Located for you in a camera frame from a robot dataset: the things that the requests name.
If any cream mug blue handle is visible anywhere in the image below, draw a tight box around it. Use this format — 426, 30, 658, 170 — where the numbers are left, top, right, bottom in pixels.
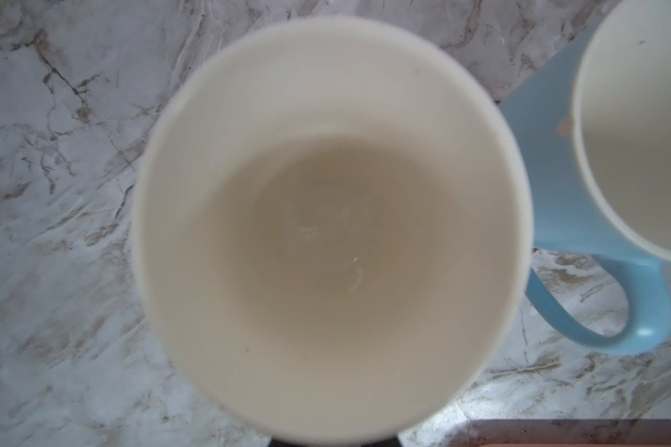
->
501, 1, 671, 356

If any cream mug pink handle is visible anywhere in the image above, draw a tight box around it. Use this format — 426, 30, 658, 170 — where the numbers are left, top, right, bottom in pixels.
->
130, 16, 533, 445

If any pink rectangular tray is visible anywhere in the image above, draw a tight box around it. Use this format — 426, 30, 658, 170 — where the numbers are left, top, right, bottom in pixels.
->
444, 419, 671, 446

